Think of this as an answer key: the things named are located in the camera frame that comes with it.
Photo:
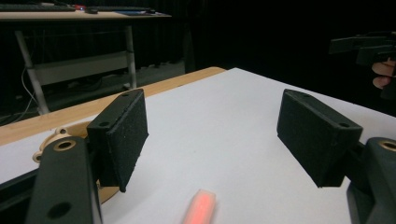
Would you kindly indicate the white board sheet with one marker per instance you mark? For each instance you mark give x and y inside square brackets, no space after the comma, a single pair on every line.
[218,124]

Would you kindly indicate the blue mouse pad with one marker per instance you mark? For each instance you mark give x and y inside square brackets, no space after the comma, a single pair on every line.
[137,13]

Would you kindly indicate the black keyboard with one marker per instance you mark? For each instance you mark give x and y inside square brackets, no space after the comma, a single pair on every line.
[34,7]
[124,9]

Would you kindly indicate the white-framed desk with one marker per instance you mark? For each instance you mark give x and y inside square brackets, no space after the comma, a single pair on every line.
[81,65]

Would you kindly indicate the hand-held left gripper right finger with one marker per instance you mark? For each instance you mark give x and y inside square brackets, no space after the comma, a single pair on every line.
[314,137]

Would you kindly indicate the orange highlighter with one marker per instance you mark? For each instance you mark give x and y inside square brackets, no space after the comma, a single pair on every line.
[200,207]

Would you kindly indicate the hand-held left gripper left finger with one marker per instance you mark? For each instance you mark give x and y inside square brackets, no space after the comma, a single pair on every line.
[121,137]

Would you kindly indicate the black computer mouse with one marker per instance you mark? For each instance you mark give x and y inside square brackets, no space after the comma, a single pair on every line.
[91,11]

